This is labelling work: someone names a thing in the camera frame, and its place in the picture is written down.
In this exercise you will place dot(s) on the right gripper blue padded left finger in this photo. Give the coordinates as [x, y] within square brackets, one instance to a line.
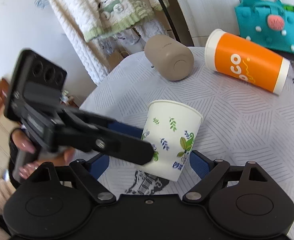
[98, 164]

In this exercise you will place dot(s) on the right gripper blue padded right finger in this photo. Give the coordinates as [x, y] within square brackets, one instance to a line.
[200, 164]

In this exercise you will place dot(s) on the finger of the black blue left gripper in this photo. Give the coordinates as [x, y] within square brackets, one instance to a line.
[92, 132]

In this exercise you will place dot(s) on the white paper cup green leaves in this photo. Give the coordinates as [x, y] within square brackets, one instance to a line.
[171, 128]

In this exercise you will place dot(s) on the brown tumbler cup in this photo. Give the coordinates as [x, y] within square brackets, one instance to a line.
[173, 60]

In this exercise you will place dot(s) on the orange white paper cup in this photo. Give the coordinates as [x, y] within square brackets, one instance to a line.
[242, 59]

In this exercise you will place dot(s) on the person's left hand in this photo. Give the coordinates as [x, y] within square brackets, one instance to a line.
[24, 159]

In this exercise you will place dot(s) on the white fleece robe green trim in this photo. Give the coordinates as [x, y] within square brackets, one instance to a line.
[88, 23]

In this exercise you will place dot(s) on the black clothes rack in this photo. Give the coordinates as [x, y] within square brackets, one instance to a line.
[178, 21]

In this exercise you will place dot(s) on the teal felt handbag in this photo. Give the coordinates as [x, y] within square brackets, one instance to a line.
[267, 23]

